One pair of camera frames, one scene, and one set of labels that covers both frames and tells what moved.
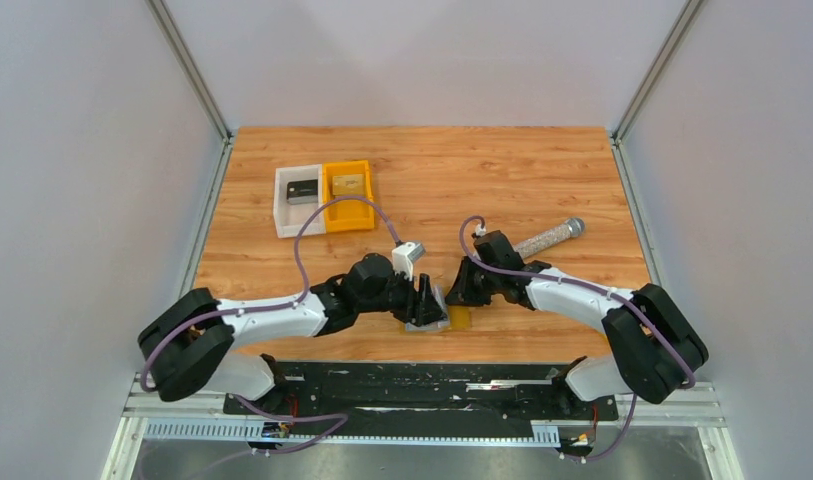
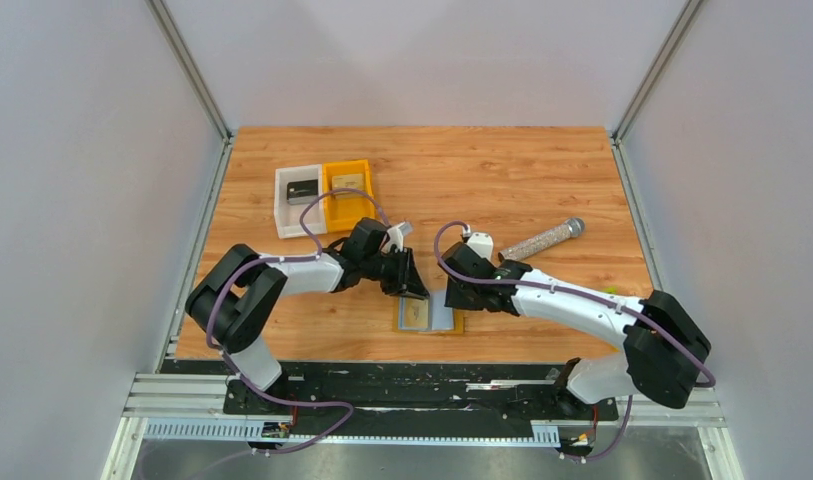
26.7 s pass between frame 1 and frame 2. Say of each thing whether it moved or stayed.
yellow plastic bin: stayed
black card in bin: stayed
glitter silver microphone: stayed
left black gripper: moved
